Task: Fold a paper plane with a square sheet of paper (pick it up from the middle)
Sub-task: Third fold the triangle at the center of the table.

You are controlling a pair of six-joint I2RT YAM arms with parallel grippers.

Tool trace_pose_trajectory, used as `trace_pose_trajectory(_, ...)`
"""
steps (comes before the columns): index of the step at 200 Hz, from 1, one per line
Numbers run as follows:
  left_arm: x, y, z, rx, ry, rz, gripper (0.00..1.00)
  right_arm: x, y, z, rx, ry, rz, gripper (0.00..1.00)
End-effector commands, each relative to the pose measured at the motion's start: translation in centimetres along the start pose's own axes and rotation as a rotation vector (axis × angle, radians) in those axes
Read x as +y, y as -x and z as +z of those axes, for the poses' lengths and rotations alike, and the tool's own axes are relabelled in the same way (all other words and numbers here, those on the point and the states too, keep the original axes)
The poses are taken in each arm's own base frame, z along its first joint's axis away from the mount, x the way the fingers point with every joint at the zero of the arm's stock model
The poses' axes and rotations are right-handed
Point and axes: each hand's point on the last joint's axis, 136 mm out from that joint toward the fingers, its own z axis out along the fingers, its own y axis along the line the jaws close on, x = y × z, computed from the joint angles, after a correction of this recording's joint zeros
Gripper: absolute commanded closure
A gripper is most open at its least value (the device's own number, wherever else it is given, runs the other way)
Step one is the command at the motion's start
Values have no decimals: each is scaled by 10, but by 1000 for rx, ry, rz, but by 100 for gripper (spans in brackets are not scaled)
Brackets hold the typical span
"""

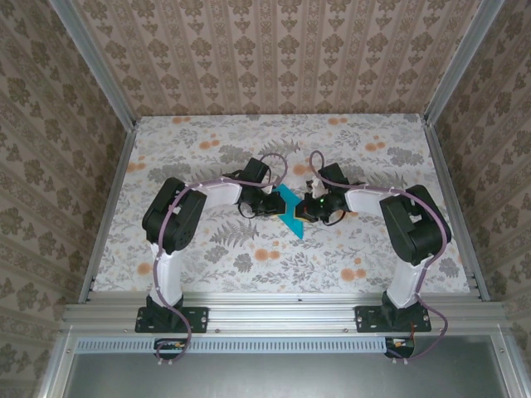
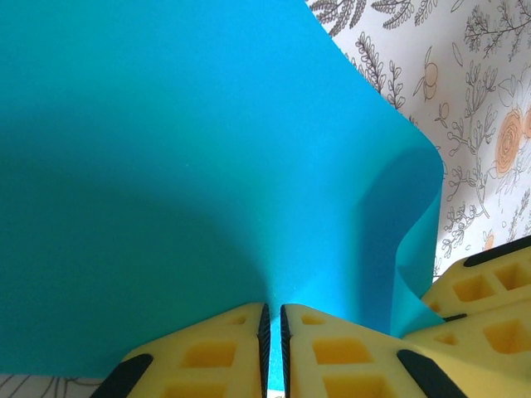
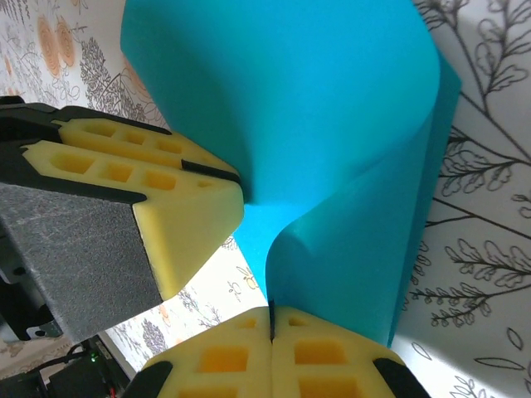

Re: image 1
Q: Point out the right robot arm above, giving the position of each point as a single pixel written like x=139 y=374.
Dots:
x=419 y=232

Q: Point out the small circuit board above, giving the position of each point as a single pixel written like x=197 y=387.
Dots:
x=168 y=346
x=400 y=346

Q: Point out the aluminium corner post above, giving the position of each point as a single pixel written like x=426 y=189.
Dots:
x=100 y=66
x=459 y=62

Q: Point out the aluminium side rail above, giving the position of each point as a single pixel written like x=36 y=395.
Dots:
x=110 y=207
x=442 y=166

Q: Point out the grey metal panel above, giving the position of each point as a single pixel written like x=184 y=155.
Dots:
x=269 y=377

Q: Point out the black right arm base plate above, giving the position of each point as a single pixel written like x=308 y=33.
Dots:
x=367 y=319

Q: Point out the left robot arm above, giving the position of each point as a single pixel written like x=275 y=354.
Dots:
x=178 y=215

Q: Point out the aluminium frame bar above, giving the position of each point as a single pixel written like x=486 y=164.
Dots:
x=56 y=369
x=512 y=369

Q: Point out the blue paper sheet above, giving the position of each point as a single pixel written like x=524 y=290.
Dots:
x=292 y=224

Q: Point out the aluminium cross beam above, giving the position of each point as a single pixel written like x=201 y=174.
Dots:
x=282 y=315

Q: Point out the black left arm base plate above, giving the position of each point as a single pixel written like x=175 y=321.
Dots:
x=195 y=319

